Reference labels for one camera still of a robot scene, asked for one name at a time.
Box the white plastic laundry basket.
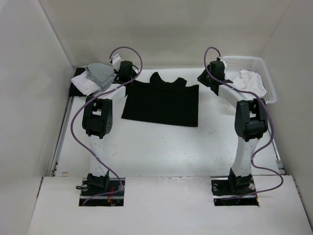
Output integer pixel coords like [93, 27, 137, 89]
[221, 55, 278, 105]

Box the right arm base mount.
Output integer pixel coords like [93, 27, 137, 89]
[211, 178, 259, 206]

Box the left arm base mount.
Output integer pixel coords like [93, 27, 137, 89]
[76, 178, 125, 207]

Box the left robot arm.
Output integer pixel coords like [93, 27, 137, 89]
[82, 61, 137, 195]

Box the white crumpled tank top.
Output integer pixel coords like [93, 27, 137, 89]
[225, 70, 267, 98]

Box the white folded tank top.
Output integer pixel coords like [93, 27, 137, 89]
[71, 71, 100, 95]

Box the left aluminium table rail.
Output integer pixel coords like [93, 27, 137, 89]
[47, 97, 74, 177]

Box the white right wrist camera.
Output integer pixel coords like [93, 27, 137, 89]
[217, 57, 227, 68]

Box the black tank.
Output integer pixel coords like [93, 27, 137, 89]
[69, 68, 87, 96]
[121, 72, 199, 127]

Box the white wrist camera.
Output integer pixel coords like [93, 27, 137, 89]
[217, 57, 227, 68]
[110, 54, 123, 70]

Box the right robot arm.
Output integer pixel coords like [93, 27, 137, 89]
[198, 58, 268, 197]

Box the grey folded tank top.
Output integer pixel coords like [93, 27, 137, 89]
[85, 63, 116, 91]

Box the aluminium table rail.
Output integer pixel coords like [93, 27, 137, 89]
[47, 97, 74, 177]
[268, 127, 286, 175]

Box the black folded tank top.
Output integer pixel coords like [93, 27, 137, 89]
[69, 68, 87, 96]

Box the right aluminium table rail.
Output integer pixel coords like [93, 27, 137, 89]
[268, 127, 286, 175]

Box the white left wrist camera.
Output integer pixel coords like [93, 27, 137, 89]
[110, 54, 123, 70]

